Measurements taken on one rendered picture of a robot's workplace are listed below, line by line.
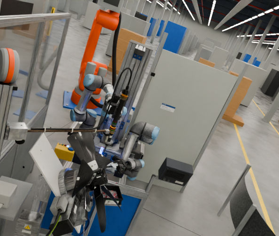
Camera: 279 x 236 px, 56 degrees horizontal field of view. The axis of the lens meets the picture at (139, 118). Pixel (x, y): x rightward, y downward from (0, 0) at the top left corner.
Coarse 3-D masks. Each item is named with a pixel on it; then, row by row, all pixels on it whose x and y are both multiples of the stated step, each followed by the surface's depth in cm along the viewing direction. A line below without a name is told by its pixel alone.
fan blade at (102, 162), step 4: (96, 152) 215; (96, 156) 209; (100, 156) 212; (104, 156) 216; (96, 160) 204; (100, 160) 206; (104, 160) 209; (108, 160) 215; (100, 164) 200; (104, 164) 202; (104, 168) 197
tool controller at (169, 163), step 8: (168, 160) 233; (176, 160) 237; (160, 168) 241; (168, 168) 228; (176, 168) 229; (184, 168) 232; (192, 168) 236; (160, 176) 235; (168, 176) 234; (176, 176) 233; (184, 176) 233; (184, 184) 240
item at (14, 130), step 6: (6, 126) 134; (12, 126) 136; (18, 126) 138; (24, 126) 140; (6, 132) 135; (12, 132) 136; (18, 132) 138; (24, 132) 140; (6, 138) 137; (12, 138) 137; (18, 138) 139; (24, 138) 141
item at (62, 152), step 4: (56, 148) 220; (60, 148) 222; (64, 148) 224; (56, 152) 221; (60, 152) 222; (64, 152) 222; (68, 152) 222; (72, 152) 223; (60, 156) 223; (64, 156) 223; (68, 156) 223; (72, 156) 224; (68, 160) 225
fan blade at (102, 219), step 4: (100, 196) 175; (96, 200) 179; (100, 200) 175; (96, 204) 179; (100, 204) 174; (104, 204) 168; (100, 208) 173; (104, 208) 166; (100, 212) 173; (104, 212) 166; (100, 216) 173; (104, 216) 165; (100, 220) 173; (104, 220) 165; (100, 224) 173; (104, 224) 165; (100, 228) 174; (104, 228) 165
